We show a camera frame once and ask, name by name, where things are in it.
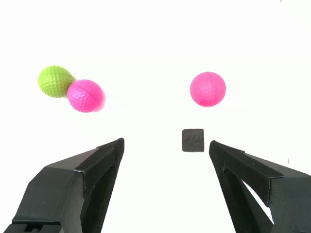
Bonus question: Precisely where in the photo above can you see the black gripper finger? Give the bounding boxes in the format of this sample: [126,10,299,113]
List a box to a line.
[3,137,125,233]
[209,140,311,233]

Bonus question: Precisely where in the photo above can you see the black foam box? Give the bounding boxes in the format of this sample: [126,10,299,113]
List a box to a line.
[181,129,205,152]

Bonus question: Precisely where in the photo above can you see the pink golf ball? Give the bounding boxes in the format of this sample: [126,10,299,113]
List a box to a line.
[67,79,106,113]
[190,71,227,108]

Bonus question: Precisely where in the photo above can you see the green golf ball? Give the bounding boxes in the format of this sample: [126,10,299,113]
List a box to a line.
[37,65,76,99]

